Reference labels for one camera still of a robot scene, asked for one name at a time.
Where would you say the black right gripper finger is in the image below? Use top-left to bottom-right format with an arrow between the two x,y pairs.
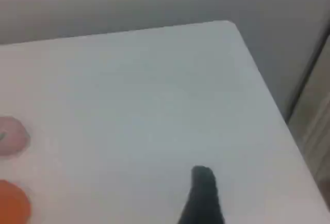
177,165 -> 225,224

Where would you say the orange fruit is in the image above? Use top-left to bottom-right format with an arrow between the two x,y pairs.
0,179 -> 32,224

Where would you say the pink peach with green leaf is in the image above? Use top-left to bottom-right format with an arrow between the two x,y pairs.
0,115 -> 31,158

